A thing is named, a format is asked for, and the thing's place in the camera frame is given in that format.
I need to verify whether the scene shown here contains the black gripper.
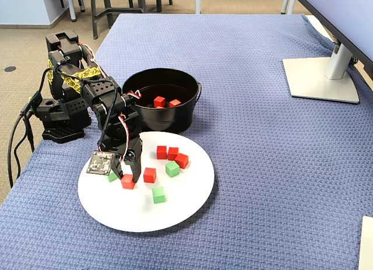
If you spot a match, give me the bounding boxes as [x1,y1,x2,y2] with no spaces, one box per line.
[110,136,144,184]

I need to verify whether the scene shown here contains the white round plate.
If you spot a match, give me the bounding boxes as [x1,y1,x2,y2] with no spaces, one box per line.
[77,131,216,233]

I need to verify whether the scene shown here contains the black metal bucket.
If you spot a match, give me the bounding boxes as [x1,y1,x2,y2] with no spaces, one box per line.
[122,67,203,135]

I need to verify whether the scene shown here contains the blue woven cloth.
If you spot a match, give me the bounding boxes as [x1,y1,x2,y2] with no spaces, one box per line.
[0,13,373,270]

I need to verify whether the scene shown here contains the dark chair base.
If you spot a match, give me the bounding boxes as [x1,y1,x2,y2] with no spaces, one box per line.
[128,0,173,13]

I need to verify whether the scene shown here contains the black chair legs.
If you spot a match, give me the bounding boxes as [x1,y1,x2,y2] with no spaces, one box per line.
[55,0,86,13]

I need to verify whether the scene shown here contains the white table leg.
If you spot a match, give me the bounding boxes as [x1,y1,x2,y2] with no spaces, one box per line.
[66,0,78,23]

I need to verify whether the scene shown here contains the white table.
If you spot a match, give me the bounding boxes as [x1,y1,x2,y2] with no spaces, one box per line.
[78,0,202,15]

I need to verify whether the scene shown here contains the silver monitor stand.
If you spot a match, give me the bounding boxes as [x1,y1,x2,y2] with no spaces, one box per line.
[281,33,361,104]

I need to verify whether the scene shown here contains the white grey furniture legs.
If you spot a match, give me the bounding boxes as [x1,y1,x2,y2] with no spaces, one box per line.
[280,0,297,15]

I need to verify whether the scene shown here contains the computer monitor screen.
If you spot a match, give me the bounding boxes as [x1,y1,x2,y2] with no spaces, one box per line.
[287,0,373,74]

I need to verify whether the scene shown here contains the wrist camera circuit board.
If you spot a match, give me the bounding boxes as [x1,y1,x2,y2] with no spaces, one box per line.
[86,150,115,176]

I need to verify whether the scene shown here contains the white red gripper servo wire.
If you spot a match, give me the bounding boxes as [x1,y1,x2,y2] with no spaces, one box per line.
[119,90,143,163]

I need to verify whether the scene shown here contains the black camera cable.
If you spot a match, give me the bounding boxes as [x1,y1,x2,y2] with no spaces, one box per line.
[36,67,119,151]

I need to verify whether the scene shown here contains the black base cable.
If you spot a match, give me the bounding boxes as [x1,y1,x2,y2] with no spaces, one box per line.
[16,115,36,179]
[6,105,30,188]

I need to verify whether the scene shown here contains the grey metal stool frame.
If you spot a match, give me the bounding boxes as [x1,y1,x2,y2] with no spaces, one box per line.
[89,0,146,40]

